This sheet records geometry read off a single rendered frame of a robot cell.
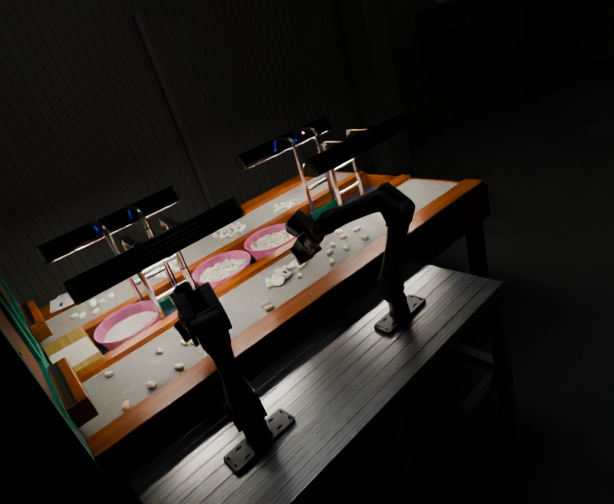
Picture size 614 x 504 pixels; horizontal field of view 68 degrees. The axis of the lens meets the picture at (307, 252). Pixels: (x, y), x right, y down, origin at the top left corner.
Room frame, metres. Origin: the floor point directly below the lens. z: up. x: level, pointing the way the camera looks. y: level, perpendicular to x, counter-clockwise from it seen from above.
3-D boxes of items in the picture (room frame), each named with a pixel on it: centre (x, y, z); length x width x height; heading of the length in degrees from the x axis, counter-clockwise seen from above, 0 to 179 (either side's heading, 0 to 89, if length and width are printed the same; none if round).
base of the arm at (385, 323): (1.22, -0.23, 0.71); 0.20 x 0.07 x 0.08; 124
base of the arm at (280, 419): (0.88, 0.26, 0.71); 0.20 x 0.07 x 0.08; 124
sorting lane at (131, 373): (1.61, 0.05, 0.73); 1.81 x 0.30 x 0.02; 122
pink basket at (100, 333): (1.57, 0.75, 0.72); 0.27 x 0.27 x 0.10
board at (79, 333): (1.46, 0.93, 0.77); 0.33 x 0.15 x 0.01; 32
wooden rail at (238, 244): (2.03, 0.32, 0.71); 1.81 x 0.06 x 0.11; 122
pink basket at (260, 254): (1.96, 0.14, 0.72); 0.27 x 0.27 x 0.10
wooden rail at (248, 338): (1.43, -0.06, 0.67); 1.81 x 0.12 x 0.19; 122
